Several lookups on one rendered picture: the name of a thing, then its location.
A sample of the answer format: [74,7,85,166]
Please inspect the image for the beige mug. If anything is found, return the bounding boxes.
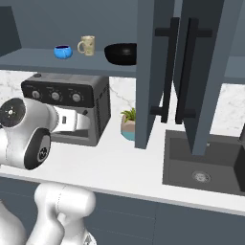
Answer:
[77,34,96,57]

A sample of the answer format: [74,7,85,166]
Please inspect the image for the grey base cabinets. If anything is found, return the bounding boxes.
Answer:
[0,175,245,245]

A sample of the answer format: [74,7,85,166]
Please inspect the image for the grey cabinet door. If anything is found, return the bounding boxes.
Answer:
[173,0,245,157]
[134,0,176,150]

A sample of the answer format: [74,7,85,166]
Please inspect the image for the blue bowl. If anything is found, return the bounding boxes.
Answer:
[54,44,74,60]

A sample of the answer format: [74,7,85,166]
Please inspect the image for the potted green plant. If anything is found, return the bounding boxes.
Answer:
[120,107,137,143]

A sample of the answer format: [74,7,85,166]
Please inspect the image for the dark grey sink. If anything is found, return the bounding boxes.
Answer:
[162,128,245,197]

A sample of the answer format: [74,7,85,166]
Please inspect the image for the black door handle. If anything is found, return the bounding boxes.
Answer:
[174,17,213,125]
[149,16,181,124]

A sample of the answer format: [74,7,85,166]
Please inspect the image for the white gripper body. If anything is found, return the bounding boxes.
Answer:
[75,110,92,132]

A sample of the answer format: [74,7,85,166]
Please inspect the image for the grey wall cabinet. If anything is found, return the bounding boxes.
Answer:
[0,0,245,86]

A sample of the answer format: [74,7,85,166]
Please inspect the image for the black coffee machine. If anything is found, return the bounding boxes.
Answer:
[20,72,112,147]

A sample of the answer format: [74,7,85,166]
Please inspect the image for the black bowl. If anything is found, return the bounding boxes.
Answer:
[103,42,138,67]

